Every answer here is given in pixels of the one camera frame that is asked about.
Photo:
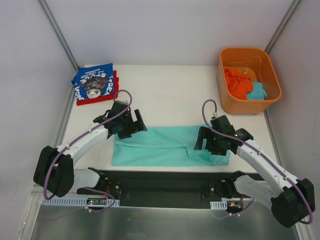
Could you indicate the orange plastic bin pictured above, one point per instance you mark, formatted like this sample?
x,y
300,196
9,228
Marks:
x,y
255,63

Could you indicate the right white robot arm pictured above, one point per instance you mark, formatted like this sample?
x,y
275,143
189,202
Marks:
x,y
290,199

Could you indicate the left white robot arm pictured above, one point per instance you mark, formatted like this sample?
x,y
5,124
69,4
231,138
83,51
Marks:
x,y
55,168

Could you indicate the red folded t shirt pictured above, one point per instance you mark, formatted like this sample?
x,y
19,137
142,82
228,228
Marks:
x,y
102,98

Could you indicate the grey cable duct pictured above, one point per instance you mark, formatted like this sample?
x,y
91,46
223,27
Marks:
x,y
219,205
68,201

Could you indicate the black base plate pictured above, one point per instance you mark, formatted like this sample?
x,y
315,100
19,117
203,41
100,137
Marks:
x,y
152,189

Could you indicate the left grey cable duct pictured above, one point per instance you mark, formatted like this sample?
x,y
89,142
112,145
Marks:
x,y
68,201

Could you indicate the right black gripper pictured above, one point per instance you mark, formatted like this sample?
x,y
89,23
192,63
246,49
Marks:
x,y
208,141

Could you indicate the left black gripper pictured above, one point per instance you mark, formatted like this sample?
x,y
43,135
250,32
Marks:
x,y
132,124

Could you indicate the teal t shirt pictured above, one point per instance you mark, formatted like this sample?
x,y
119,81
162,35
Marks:
x,y
164,146

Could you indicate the blue graphic folded t shirt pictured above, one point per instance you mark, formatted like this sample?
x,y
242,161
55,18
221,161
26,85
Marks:
x,y
93,82

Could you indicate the right grey cable duct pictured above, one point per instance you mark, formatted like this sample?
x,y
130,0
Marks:
x,y
219,205

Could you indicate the orange t shirt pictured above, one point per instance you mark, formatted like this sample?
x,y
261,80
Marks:
x,y
238,84

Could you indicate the blue t shirt in bin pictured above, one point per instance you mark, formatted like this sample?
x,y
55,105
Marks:
x,y
258,92

